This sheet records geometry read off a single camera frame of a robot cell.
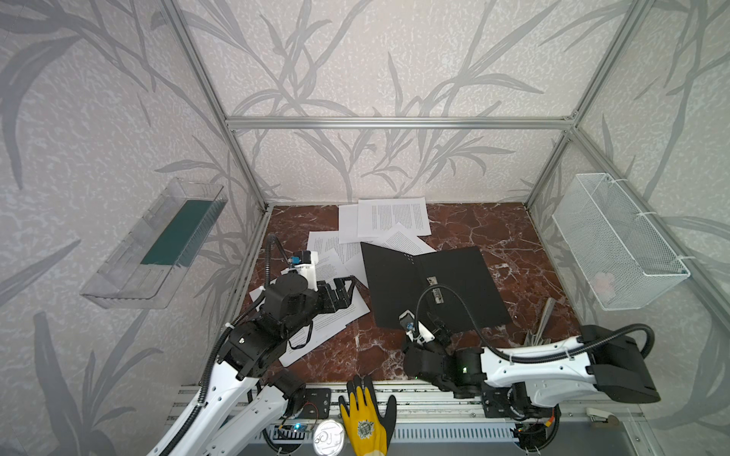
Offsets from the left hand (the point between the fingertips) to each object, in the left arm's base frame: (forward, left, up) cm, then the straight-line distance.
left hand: (347, 275), depth 68 cm
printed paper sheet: (-4, +10, -27) cm, 29 cm away
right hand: (-4, -18, -17) cm, 25 cm away
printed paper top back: (+42, -5, -28) cm, 51 cm away
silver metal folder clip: (+13, -26, -27) cm, 39 cm away
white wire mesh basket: (+1, -63, +8) cm, 63 cm away
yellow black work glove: (-29, -5, -24) cm, 38 cm away
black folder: (+12, -33, -27) cm, 45 cm away
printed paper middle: (+30, +13, -28) cm, 43 cm away
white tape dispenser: (-26, -64, -24) cm, 73 cm away
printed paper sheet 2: (+31, -15, -27) cm, 44 cm away
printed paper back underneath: (+40, +6, -29) cm, 49 cm away
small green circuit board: (-30, +13, -28) cm, 43 cm away
